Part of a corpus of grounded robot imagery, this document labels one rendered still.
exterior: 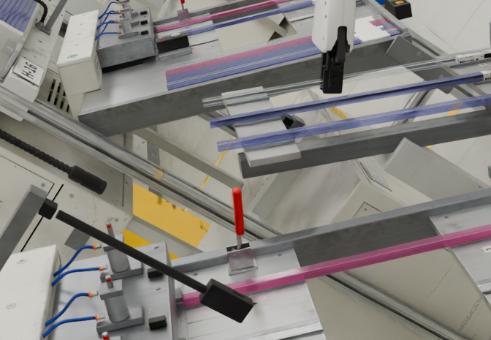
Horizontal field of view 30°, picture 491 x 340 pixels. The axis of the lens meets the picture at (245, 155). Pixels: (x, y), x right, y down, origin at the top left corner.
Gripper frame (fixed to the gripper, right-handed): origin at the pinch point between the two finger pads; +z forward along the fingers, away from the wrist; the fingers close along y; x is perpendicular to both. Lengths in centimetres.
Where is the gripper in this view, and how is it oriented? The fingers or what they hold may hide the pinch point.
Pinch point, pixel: (331, 79)
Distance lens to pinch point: 150.6
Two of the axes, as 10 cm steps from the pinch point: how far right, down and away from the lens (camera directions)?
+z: -0.4, 9.4, 3.3
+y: 1.3, 3.3, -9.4
